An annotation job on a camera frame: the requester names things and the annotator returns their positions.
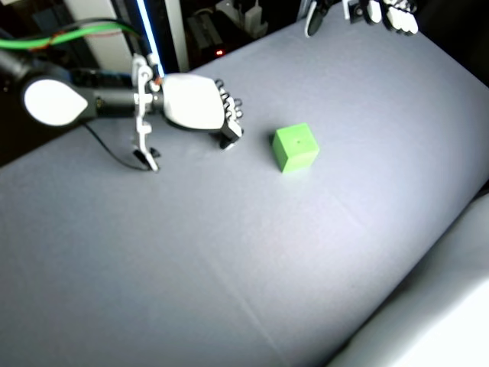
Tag black device with red light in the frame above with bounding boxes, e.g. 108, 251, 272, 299
189, 36, 240, 73

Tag green cube block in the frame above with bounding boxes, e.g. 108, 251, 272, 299
271, 122, 320, 174

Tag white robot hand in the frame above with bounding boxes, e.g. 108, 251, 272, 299
160, 73, 245, 151
304, 0, 419, 37

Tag blue light strip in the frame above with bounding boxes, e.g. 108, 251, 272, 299
135, 0, 167, 78

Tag green cable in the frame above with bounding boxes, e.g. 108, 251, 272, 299
0, 19, 143, 50

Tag white post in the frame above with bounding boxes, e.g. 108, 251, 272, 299
63, 0, 135, 70

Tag white plastic bracket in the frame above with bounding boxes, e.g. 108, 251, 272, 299
217, 0, 269, 38

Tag grey table cloth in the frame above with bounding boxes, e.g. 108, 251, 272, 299
0, 3, 489, 367

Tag white backdrop sheet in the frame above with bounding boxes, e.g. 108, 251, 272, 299
324, 190, 489, 367

